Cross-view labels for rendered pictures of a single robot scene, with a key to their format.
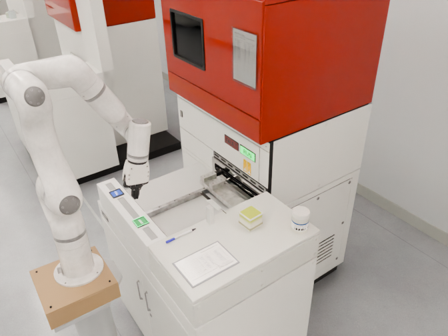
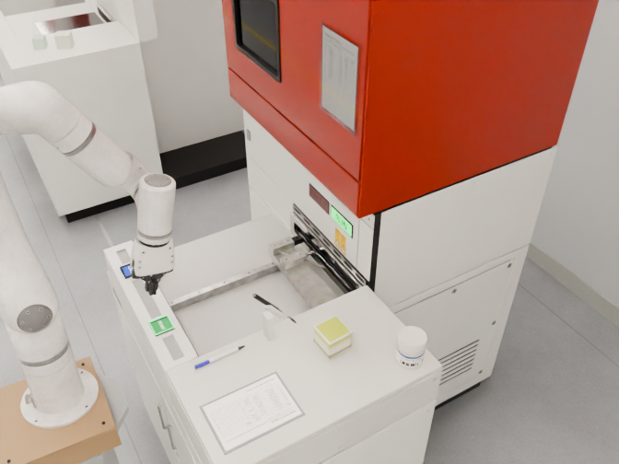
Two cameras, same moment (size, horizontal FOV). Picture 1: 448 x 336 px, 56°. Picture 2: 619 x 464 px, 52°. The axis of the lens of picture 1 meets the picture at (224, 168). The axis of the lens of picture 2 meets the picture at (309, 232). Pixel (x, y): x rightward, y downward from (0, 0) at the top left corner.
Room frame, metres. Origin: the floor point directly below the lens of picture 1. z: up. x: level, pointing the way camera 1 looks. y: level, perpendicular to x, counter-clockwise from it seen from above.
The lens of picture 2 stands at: (0.26, -0.12, 2.25)
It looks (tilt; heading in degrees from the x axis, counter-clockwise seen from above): 39 degrees down; 4
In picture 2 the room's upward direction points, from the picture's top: straight up
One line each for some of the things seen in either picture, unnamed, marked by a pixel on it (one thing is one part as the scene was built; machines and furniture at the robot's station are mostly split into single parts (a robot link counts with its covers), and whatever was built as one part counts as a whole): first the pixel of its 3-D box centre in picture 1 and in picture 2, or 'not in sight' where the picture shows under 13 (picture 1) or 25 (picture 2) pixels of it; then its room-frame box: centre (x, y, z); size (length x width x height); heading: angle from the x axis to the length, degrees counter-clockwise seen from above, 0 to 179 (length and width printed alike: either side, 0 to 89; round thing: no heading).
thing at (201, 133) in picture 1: (219, 145); (301, 197); (1.93, 0.02, 1.02); 0.82 x 0.03 x 0.40; 35
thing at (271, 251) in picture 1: (235, 251); (305, 386); (1.27, -0.04, 0.89); 0.62 x 0.35 x 0.14; 125
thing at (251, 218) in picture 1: (251, 218); (332, 337); (1.35, -0.11, 1.00); 0.07 x 0.07 x 0.07; 38
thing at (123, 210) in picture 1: (131, 219); (150, 315); (1.50, 0.44, 0.89); 0.55 x 0.09 x 0.14; 35
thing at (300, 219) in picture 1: (300, 220); (411, 348); (1.32, -0.31, 1.01); 0.07 x 0.07 x 0.10
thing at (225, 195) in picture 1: (226, 195); (305, 280); (1.70, -0.01, 0.87); 0.36 x 0.08 x 0.03; 35
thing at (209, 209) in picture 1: (213, 209); (274, 317); (1.38, 0.05, 1.03); 0.06 x 0.04 x 0.13; 125
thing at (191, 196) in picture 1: (182, 199); (237, 281); (1.71, 0.22, 0.84); 0.50 x 0.02 x 0.03; 125
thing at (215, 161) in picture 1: (237, 181); (325, 258); (1.78, -0.07, 0.89); 0.44 x 0.02 x 0.10; 35
